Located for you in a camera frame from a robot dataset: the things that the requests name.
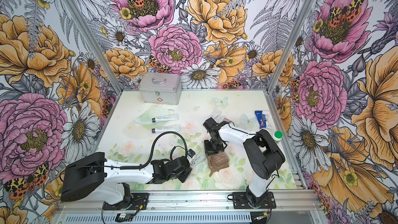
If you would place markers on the aluminium front rail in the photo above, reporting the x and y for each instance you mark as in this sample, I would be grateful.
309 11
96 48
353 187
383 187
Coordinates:
198 207

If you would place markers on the silver metal first-aid case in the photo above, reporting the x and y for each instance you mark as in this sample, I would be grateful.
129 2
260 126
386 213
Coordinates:
161 88

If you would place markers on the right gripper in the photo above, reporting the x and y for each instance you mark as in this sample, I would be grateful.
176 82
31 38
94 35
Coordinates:
208 150

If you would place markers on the blue bandage packet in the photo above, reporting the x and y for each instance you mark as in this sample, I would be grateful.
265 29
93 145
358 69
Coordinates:
262 118

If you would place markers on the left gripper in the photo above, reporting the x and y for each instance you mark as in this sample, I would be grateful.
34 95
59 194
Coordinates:
186 173

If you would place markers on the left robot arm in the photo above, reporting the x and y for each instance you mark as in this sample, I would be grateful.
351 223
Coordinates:
95 178

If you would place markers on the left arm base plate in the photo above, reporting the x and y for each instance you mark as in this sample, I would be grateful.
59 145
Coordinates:
133 202

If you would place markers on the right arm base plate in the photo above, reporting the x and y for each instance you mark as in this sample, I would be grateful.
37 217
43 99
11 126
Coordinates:
246 200

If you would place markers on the green cap white bottle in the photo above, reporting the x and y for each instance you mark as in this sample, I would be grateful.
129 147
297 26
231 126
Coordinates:
277 136

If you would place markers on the purple cap toothpaste tube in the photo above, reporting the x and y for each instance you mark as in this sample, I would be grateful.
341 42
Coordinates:
215 113
173 128

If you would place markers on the dark green cap toothpaste tube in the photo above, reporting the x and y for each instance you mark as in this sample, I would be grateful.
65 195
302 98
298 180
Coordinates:
166 118

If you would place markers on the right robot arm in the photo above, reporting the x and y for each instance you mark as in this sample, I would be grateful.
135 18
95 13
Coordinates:
262 150

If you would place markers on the pink cap toothpaste tube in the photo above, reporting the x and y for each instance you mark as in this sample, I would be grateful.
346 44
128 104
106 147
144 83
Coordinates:
221 118

